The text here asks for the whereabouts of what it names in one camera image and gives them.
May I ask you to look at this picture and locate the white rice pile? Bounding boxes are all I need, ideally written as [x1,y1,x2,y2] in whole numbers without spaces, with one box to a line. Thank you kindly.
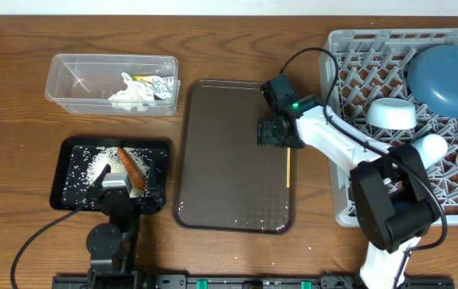
[63,145,168,210]

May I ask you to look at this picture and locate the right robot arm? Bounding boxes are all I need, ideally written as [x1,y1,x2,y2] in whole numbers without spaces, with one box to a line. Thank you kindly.
[257,92,448,288]

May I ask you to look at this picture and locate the dark brown serving tray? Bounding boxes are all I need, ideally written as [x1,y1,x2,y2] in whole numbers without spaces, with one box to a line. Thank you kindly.
[174,79,295,234]

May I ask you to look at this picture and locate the orange carrot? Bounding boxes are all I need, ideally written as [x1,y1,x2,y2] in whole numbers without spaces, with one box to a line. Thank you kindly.
[117,148,146,190]

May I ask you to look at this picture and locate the light blue bowl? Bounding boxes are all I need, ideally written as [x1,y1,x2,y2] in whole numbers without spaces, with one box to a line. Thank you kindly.
[365,98,417,130]

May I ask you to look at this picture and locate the black waste tray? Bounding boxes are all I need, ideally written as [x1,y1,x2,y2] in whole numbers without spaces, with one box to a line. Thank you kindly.
[50,136,170,214]

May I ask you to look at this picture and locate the clear plastic bin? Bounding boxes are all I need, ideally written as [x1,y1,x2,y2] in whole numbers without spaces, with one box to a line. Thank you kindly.
[45,54,180,116]

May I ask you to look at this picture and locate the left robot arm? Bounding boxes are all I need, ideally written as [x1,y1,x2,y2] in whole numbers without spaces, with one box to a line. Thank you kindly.
[83,164,166,289]

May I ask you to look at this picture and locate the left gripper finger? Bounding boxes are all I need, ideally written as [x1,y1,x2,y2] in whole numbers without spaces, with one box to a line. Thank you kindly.
[91,165,111,191]
[145,160,165,209]

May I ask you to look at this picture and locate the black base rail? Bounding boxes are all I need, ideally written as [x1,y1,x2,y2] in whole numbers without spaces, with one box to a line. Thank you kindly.
[51,275,456,289]

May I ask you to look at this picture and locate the light blue cup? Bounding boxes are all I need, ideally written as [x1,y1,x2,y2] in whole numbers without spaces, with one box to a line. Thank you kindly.
[411,134,448,169]

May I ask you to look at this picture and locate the green snack wrapper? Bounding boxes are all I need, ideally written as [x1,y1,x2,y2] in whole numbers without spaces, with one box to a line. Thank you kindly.
[132,75,174,100]

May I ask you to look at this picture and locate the blue plate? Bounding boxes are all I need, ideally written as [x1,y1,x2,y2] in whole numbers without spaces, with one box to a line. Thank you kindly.
[407,45,458,118]

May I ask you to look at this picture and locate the wooden chopstick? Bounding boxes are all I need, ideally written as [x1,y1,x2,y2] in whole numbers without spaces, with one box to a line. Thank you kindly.
[286,148,292,189]

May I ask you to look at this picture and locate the grey dishwasher rack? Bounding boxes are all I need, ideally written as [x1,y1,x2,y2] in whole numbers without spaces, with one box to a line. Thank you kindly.
[319,28,458,226]

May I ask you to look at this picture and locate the white tissue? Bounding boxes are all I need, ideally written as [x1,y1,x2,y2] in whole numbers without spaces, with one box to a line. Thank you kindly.
[108,72,154,112]

